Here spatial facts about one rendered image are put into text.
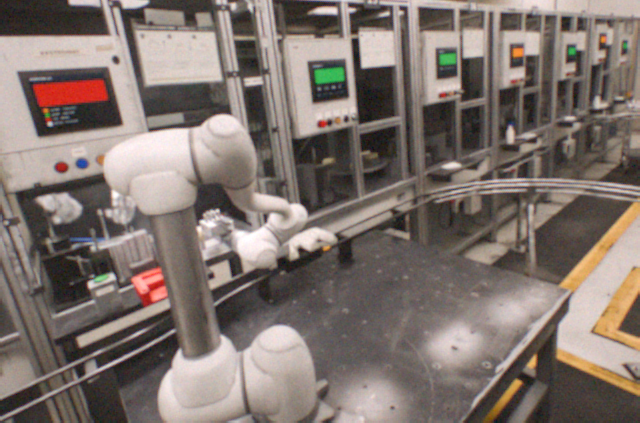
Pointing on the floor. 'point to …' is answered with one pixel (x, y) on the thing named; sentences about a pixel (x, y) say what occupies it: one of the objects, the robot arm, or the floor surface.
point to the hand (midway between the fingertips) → (220, 228)
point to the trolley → (629, 139)
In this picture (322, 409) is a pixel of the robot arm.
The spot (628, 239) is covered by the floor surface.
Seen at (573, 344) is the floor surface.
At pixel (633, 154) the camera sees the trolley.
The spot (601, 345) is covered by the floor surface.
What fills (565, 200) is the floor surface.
